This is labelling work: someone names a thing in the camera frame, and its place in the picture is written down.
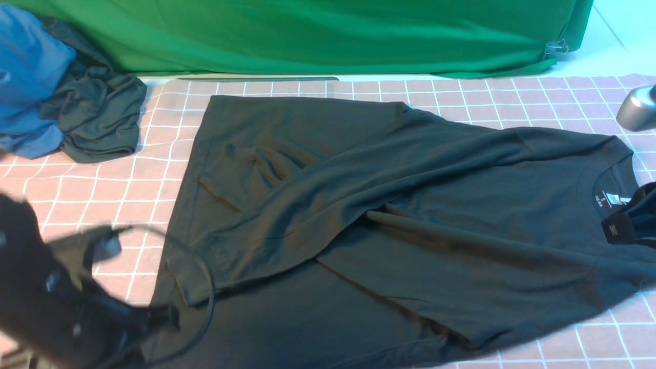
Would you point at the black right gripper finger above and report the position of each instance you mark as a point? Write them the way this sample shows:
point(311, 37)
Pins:
point(634, 222)

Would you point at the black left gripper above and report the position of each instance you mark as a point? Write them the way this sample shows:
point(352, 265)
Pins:
point(91, 329)

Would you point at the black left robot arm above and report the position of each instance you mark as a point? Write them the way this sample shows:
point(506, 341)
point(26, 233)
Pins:
point(26, 260)

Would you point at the pink grid tablecloth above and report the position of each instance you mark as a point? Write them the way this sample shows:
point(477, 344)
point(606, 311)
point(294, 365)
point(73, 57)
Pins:
point(143, 187)

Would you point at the metal binder clip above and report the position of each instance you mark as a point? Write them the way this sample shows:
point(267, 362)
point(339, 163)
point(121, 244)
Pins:
point(557, 47)

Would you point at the crumpled dark gray garment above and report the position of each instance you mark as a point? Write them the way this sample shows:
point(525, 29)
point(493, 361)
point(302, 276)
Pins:
point(97, 108)

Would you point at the green backdrop cloth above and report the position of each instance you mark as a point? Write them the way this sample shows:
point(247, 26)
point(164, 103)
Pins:
point(453, 39)

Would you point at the blue garment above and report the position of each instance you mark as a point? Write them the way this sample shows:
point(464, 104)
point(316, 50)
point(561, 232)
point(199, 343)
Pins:
point(33, 62)

